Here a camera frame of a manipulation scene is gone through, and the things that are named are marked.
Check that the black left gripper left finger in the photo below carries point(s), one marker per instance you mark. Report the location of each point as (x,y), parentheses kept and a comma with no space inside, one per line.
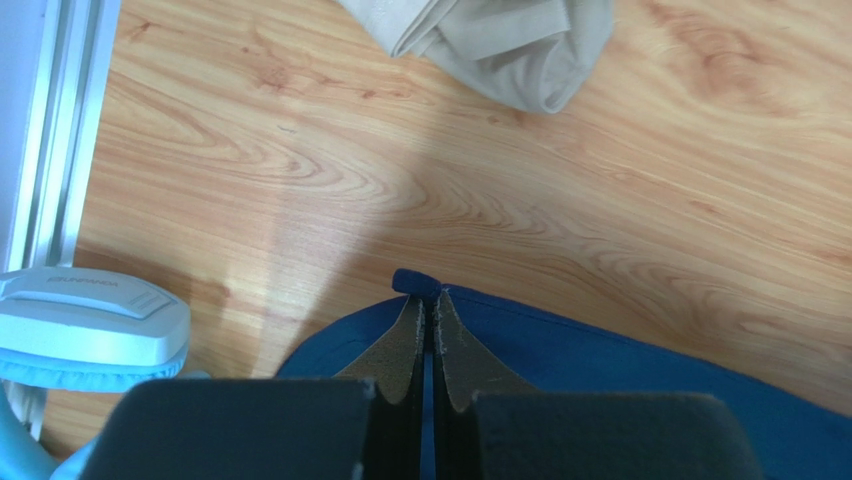
(362,423)

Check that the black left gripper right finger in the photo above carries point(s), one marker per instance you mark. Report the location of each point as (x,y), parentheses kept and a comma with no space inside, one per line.
(490,423)

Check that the navy blue t shirt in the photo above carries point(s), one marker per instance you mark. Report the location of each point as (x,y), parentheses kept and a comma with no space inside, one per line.
(793,438)

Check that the light blue round device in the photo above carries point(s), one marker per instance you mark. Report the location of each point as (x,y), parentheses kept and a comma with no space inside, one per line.
(83,330)

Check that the beige t shirt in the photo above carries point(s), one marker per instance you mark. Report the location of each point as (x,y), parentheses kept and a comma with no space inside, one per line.
(532,55)

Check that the aluminium front rail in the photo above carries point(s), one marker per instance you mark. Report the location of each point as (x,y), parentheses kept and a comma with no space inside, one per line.
(55,60)

